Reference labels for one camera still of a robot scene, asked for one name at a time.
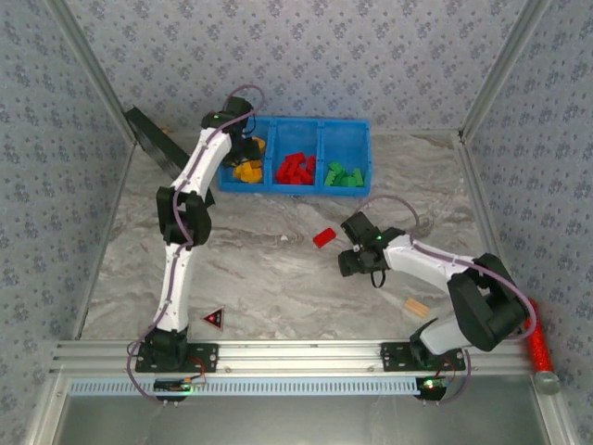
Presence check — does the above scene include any long red lego brick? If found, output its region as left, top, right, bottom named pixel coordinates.
left=312, top=227, right=337, bottom=249

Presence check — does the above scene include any blue three-compartment bin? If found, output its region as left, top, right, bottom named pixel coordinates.
left=216, top=116, right=373, bottom=198

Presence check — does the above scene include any light wooden block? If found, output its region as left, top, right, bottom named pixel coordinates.
left=402, top=297, right=432, bottom=320

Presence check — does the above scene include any black flat strip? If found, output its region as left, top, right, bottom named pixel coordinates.
left=123, top=105, right=217, bottom=208

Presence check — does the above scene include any right circuit board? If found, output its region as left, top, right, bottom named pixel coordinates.
left=415, top=375, right=448, bottom=401

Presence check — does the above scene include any circuit board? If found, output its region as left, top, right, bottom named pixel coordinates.
left=153, top=377, right=194, bottom=395
left=415, top=375, right=448, bottom=401

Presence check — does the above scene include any red triangle sign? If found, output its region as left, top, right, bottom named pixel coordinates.
left=200, top=305, right=227, bottom=332

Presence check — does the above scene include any red glitter tube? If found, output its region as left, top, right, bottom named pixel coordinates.
left=522, top=297, right=561, bottom=396

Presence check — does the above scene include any left circuit board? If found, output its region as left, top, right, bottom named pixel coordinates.
left=153, top=377, right=194, bottom=395

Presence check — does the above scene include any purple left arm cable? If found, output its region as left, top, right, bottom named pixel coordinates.
left=125, top=84, right=267, bottom=410

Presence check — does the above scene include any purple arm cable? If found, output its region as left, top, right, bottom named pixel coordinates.
left=356, top=194, right=539, bottom=407
left=125, top=84, right=267, bottom=410

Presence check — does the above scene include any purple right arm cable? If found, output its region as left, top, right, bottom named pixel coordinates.
left=356, top=194, right=539, bottom=407

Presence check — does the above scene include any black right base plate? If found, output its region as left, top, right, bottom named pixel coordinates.
left=380, top=340, right=467, bottom=374

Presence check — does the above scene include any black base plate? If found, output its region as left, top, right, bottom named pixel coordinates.
left=133, top=342, right=221, bottom=375
left=380, top=340, right=467, bottom=374

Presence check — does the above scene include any aluminium mounting rail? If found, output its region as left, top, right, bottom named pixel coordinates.
left=50, top=338, right=535, bottom=375

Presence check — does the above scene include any aluminium table edge rail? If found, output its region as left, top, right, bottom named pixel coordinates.
left=71, top=138, right=139, bottom=342
left=455, top=133, right=527, bottom=336

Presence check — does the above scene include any slotted grey cable duct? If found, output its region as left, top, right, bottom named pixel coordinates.
left=68, top=375, right=430, bottom=398

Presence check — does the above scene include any aluminium frame post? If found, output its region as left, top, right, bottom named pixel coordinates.
left=45, top=0, right=140, bottom=146
left=457, top=0, right=553, bottom=141

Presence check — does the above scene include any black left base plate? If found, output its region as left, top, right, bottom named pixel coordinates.
left=133, top=342, right=221, bottom=375

